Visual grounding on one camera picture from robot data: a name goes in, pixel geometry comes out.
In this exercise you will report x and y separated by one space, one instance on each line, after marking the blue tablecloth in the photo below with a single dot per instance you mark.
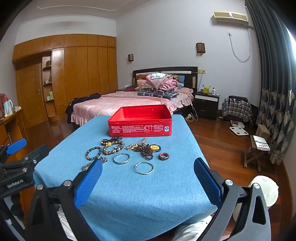
138 197

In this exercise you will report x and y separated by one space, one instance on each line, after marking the person's right leg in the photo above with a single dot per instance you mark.
192 229

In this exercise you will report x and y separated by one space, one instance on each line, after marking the folding wooden stool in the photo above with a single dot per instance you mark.
252 157

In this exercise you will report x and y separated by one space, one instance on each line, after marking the wall air conditioner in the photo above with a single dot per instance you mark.
231 17

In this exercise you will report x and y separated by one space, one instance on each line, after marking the small wooden wall lamp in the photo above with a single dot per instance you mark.
130 58

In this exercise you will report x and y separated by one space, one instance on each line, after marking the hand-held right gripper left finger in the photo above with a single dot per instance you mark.
89 183

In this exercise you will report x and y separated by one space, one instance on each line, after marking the wooden door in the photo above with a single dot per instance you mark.
30 97

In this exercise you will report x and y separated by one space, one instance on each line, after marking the pile of pink clothes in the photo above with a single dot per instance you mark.
161 83

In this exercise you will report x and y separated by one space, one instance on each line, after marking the bed with pink cover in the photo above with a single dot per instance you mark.
115 99

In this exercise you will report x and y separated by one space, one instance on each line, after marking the yellow plush toy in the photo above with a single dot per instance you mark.
205 90

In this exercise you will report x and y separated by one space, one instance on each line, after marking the person's left leg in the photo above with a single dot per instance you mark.
66 224

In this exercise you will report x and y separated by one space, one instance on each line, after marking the person's leg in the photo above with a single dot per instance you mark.
192 229
66 224

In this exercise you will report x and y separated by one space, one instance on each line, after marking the wooden wardrobe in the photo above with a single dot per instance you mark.
81 69

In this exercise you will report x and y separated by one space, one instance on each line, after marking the pink pillow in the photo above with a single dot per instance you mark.
186 90

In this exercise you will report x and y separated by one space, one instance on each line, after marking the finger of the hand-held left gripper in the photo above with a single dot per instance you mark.
27 163
16 144

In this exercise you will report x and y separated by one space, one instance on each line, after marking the dark floral curtain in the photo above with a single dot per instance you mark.
272 92

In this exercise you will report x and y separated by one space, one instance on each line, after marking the white round bin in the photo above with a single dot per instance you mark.
266 190

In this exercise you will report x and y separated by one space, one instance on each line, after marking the white book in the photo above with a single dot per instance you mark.
261 143

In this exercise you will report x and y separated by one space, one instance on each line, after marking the black white nightstand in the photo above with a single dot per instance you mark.
205 106

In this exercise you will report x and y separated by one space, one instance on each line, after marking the white bathroom scale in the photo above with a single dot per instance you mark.
239 131

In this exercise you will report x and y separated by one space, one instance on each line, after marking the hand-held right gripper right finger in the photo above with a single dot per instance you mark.
207 183

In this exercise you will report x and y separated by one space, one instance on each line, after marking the large wooden wall lamp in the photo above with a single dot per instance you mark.
200 47

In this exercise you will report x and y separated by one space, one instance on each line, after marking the wooden side desk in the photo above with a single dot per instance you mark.
11 127

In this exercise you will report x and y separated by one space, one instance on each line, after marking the floor power strip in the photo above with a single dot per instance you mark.
190 117

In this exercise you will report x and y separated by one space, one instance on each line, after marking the thin silver bangle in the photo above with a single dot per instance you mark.
136 170

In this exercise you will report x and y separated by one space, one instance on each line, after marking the black jacket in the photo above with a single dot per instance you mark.
81 99

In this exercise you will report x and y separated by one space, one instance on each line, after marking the plaid bag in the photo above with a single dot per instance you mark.
237 109

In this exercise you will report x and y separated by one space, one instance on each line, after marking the white blue kettle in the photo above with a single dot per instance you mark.
8 107

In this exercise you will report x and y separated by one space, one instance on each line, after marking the red tin box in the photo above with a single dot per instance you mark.
138 129

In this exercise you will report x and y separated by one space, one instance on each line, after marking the small wooden stool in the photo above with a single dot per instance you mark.
263 131

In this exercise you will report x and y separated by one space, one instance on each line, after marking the folded plaid blanket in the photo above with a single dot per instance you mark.
157 93

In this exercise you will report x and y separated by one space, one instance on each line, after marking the engraved silver bangle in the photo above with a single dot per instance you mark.
115 160

